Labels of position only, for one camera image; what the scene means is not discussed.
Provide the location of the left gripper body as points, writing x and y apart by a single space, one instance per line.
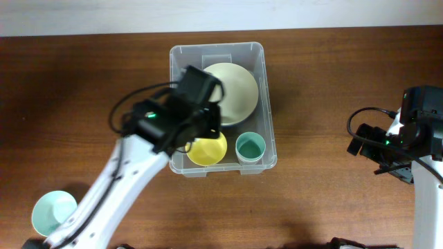
209 120

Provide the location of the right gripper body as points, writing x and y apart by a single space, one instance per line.
390 160

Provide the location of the yellow small bowl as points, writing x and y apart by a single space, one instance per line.
206 152

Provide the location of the cream bowl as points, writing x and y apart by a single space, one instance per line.
240 88

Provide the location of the mint green cup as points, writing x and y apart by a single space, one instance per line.
250 145

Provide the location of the mint green small bowl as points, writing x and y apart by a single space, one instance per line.
51 210

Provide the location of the dark blue bowl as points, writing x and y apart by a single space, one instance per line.
235 123

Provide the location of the cream cup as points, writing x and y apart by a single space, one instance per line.
246 161

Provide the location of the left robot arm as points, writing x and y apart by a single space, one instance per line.
151 133

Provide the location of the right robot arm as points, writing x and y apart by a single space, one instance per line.
411 150

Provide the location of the clear plastic storage bin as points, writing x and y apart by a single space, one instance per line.
249 55

